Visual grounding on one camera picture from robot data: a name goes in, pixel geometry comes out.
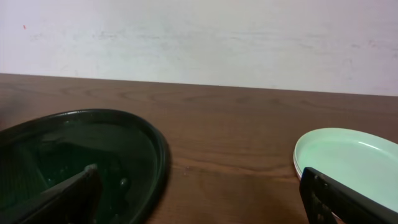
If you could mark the black round tray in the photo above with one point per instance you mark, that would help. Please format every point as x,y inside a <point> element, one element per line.
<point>131,156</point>

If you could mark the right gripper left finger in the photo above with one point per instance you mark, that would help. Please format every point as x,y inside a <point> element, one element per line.
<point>74,200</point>

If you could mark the mint plate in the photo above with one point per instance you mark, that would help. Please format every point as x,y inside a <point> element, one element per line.
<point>363,162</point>

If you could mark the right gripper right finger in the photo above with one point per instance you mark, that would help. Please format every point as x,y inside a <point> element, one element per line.
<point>325,199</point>

